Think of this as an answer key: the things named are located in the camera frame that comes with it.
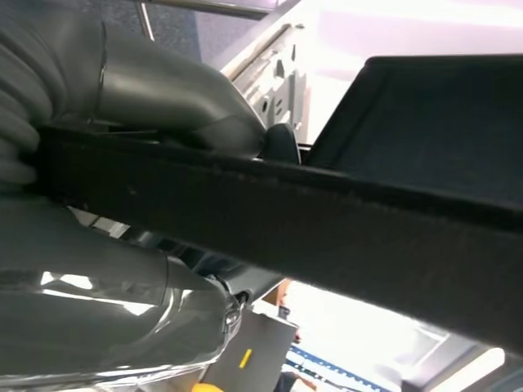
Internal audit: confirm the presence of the grey moulded fixture tray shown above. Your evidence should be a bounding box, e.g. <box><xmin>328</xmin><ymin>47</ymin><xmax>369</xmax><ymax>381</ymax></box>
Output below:
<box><xmin>232</xmin><ymin>23</ymin><xmax>312</xmax><ymax>145</ymax></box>

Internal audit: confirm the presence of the person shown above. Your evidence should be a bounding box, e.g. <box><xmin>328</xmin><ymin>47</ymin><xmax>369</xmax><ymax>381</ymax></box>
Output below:
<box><xmin>272</xmin><ymin>370</ymin><xmax>318</xmax><ymax>392</ymax></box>

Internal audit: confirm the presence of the brown cardboard box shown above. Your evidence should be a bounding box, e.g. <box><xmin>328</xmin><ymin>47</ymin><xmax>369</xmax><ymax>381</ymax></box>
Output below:
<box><xmin>263</xmin><ymin>278</ymin><xmax>294</xmax><ymax>308</ymax></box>

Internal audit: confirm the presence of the stainless steel workbench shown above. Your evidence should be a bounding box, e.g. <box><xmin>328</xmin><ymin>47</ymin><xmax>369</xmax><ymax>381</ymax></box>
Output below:
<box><xmin>137</xmin><ymin>0</ymin><xmax>523</xmax><ymax>145</ymax></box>

